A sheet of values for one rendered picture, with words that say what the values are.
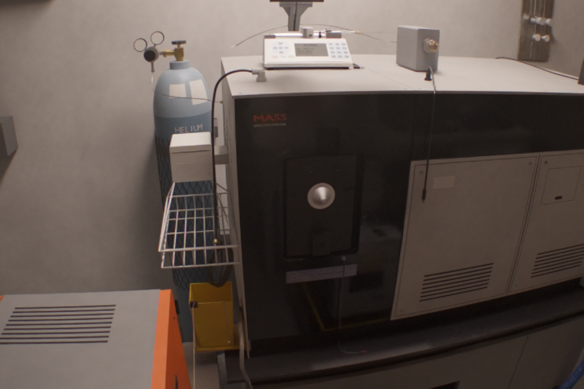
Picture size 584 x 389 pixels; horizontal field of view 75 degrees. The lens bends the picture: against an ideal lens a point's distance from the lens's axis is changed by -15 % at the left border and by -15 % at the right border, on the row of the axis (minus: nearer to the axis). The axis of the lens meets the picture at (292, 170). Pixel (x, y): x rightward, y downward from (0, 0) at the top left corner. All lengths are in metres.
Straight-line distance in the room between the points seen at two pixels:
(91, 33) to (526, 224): 1.85
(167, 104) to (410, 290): 1.07
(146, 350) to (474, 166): 0.84
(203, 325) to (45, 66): 1.43
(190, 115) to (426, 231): 0.97
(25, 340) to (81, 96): 1.49
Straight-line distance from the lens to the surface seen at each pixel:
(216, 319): 1.16
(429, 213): 1.12
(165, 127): 1.72
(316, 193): 0.98
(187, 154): 1.24
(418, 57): 1.28
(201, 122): 1.72
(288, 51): 1.24
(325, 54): 1.25
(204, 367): 1.27
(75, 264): 2.50
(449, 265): 1.24
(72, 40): 2.10
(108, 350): 0.74
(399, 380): 1.36
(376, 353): 1.26
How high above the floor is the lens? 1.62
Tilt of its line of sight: 21 degrees down
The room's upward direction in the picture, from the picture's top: straight up
